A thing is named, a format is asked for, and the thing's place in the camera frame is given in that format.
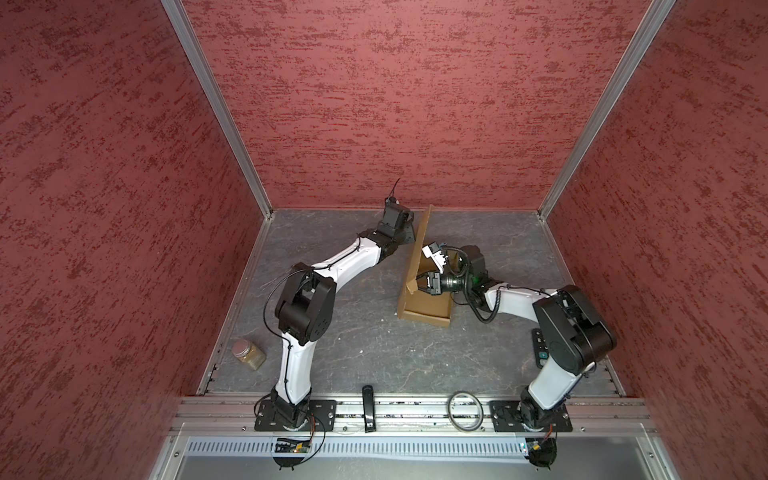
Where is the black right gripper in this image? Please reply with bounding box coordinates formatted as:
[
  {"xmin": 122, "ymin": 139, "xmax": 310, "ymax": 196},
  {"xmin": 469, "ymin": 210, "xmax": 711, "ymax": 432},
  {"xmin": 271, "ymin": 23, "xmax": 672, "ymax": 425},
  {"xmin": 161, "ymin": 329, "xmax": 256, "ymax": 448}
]
[{"xmin": 407, "ymin": 269, "xmax": 471, "ymax": 296}]

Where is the brown cardboard box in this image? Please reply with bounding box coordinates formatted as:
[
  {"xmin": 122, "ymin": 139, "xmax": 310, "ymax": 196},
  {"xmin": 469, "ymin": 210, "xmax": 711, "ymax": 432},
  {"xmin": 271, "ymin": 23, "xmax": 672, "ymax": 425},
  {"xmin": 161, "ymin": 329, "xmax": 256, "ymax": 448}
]
[{"xmin": 396, "ymin": 205, "xmax": 453, "ymax": 328}]

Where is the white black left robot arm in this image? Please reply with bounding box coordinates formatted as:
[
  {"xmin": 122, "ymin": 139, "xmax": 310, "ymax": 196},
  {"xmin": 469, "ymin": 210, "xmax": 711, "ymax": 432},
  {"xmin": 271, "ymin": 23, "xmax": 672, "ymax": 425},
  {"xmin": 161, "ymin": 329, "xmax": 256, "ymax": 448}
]
[{"xmin": 271, "ymin": 196, "xmax": 415, "ymax": 428}]

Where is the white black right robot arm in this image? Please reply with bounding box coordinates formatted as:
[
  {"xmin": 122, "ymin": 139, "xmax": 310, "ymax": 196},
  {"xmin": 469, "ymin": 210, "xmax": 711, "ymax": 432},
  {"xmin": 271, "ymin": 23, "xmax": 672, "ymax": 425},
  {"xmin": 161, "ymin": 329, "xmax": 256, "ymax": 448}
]
[{"xmin": 416, "ymin": 242, "xmax": 617, "ymax": 431}]

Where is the black calculator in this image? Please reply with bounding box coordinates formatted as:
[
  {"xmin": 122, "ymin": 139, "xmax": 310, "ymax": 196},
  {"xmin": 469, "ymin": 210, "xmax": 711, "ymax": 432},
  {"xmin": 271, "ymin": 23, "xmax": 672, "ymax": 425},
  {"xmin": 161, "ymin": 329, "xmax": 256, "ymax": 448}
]
[{"xmin": 531, "ymin": 328, "xmax": 550, "ymax": 369}]

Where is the black handheld device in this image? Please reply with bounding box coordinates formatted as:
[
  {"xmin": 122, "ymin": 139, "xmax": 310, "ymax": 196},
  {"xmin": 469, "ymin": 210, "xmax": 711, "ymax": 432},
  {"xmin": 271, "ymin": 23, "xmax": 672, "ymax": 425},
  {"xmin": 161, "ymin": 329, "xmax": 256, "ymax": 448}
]
[{"xmin": 362, "ymin": 385, "xmax": 376, "ymax": 433}]

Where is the small glass jar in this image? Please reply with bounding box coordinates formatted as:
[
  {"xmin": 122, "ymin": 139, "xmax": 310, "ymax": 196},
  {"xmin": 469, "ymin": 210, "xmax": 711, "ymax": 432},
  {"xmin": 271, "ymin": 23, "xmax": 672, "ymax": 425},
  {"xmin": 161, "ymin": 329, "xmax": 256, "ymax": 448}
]
[{"xmin": 231, "ymin": 338, "xmax": 266, "ymax": 371}]

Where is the black cable ring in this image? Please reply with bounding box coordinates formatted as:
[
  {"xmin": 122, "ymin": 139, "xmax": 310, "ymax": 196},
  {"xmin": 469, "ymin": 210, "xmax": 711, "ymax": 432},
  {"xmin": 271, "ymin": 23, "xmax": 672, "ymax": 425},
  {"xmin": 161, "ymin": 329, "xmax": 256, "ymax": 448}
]
[{"xmin": 446, "ymin": 391, "xmax": 485, "ymax": 433}]

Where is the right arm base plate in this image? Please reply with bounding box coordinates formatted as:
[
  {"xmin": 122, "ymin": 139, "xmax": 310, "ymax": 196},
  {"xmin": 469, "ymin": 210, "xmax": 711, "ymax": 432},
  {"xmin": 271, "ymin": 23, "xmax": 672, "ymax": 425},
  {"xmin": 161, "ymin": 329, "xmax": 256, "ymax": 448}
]
[{"xmin": 488, "ymin": 400, "xmax": 573, "ymax": 434}]

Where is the white slotted cable duct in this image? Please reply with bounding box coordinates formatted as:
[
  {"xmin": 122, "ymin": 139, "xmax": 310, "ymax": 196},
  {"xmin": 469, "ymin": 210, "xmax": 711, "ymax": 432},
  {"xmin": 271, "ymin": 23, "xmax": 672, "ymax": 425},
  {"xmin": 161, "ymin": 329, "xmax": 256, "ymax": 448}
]
[{"xmin": 184, "ymin": 436, "xmax": 528, "ymax": 462}]

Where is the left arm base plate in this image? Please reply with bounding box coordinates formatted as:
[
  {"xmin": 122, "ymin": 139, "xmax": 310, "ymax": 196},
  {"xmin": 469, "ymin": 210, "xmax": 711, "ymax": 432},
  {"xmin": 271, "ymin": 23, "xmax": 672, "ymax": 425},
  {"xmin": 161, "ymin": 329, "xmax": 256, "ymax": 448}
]
[{"xmin": 254, "ymin": 399, "xmax": 338, "ymax": 433}]

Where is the aluminium front rail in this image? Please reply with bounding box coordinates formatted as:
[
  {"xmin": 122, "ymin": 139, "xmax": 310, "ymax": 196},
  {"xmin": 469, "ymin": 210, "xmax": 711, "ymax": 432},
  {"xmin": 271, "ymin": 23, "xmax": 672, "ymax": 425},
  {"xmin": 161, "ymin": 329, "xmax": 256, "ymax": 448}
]
[{"xmin": 171, "ymin": 393, "xmax": 659, "ymax": 437}]

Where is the left rear aluminium corner post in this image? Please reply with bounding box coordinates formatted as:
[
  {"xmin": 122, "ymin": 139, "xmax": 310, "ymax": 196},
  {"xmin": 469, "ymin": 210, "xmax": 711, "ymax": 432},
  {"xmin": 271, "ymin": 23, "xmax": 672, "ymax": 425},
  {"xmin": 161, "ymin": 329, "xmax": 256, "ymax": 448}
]
[{"xmin": 161, "ymin": 0, "xmax": 273, "ymax": 221}]

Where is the aluminium corner post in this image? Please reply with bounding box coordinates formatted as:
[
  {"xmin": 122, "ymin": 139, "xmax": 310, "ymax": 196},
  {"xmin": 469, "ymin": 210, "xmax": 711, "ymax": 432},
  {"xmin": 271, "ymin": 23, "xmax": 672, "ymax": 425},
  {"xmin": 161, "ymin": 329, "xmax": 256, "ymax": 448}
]
[
  {"xmin": 161, "ymin": 0, "xmax": 273, "ymax": 221},
  {"xmin": 538, "ymin": 0, "xmax": 676, "ymax": 223}
]

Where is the right rear aluminium corner post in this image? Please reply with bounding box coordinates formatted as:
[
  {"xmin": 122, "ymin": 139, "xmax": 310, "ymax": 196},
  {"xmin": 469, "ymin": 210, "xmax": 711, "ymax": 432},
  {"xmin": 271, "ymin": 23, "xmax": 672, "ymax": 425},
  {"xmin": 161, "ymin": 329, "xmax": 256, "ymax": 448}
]
[{"xmin": 538, "ymin": 0, "xmax": 676, "ymax": 223}]

